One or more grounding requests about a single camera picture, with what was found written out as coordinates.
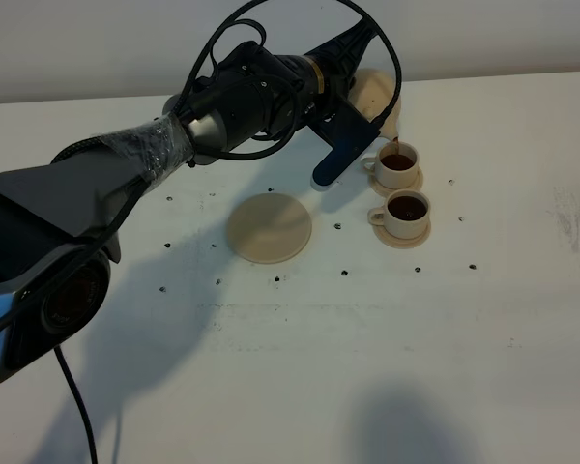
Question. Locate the beige cup saucer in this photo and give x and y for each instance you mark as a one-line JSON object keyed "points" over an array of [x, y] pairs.
{"points": [[384, 191], [391, 241]]}

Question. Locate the far beige teacup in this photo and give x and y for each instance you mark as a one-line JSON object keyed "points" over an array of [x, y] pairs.
{"points": [[395, 165]]}

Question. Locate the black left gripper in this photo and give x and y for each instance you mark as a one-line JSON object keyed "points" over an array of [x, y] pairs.
{"points": [[253, 91]]}

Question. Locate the large beige teapot saucer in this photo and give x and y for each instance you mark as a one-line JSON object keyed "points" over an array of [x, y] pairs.
{"points": [[269, 228]]}

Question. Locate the near beige teacup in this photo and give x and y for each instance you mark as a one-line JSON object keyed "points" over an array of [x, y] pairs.
{"points": [[403, 215]]}

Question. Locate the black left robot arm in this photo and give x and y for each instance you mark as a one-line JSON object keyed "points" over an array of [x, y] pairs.
{"points": [[59, 222]]}

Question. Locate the beige teacup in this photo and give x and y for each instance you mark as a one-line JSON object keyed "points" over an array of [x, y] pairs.
{"points": [[403, 215], [395, 165]]}

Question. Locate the far beige cup saucer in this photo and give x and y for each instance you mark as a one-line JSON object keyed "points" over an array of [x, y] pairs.
{"points": [[384, 191]]}

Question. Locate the beige ceramic teapot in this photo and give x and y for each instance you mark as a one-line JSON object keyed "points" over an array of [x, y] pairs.
{"points": [[371, 93]]}

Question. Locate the near beige cup saucer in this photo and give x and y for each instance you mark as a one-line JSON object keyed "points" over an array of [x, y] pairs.
{"points": [[391, 241]]}

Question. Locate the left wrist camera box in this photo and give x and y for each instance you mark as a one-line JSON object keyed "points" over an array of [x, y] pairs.
{"points": [[348, 134]]}

